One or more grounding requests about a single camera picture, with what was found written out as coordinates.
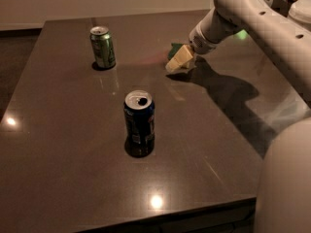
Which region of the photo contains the green and yellow sponge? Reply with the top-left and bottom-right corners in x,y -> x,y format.
167,43 -> 183,60

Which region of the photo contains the green soda can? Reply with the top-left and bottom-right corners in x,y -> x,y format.
89,26 -> 116,69

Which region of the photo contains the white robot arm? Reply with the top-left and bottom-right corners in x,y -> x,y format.
166,0 -> 311,233

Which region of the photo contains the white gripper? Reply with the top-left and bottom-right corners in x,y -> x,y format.
165,23 -> 217,73

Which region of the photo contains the dark box in corner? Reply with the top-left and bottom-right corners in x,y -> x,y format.
271,0 -> 291,17

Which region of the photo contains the blue pepsi can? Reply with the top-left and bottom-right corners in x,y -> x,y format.
123,90 -> 155,146

